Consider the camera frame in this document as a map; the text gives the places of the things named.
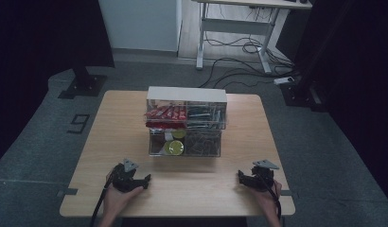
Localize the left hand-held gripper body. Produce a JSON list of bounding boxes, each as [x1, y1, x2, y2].
[[111, 158, 143, 193]]

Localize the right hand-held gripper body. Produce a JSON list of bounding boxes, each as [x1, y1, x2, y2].
[[250, 159, 280, 192]]

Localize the clear drawer organizer white top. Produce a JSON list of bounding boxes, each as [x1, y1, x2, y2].
[[144, 86, 228, 158]]

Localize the person's right hand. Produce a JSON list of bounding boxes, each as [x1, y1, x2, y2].
[[245, 180, 283, 217]]

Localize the person's left hand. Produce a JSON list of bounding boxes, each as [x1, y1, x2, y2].
[[103, 183, 145, 217]]

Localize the grey tape strip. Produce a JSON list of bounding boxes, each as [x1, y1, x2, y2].
[[279, 189, 299, 200], [56, 187, 79, 199]]

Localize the pile of dark packets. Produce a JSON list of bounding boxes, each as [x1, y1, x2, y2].
[[185, 130, 221, 156]]

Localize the stack of red packets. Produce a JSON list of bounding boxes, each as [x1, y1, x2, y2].
[[144, 105, 187, 130]]

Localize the stack of silver stick packets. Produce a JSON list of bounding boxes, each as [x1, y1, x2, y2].
[[186, 105, 227, 130]]

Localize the black metal stand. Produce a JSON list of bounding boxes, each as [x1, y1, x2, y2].
[[279, 0, 357, 114]]

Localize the white power strip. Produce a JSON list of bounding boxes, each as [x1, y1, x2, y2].
[[273, 76, 295, 86]]

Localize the black stand base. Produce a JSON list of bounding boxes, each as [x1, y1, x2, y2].
[[58, 65, 108, 99]]

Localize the white cabinet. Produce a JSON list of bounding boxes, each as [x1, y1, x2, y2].
[[97, 0, 183, 53]]

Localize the black curtain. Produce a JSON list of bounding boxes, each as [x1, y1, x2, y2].
[[0, 0, 115, 166]]

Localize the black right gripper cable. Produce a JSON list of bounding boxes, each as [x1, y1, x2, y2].
[[259, 174, 283, 220]]

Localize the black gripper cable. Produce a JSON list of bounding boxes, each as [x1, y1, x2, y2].
[[89, 166, 118, 227], [259, 174, 283, 220]]

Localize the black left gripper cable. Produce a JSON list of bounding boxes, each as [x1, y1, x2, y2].
[[89, 166, 118, 227]]

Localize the black floor cables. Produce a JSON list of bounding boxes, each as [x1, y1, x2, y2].
[[198, 4, 299, 90]]

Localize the white metal desk frame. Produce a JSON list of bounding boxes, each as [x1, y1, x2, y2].
[[191, 0, 313, 75]]

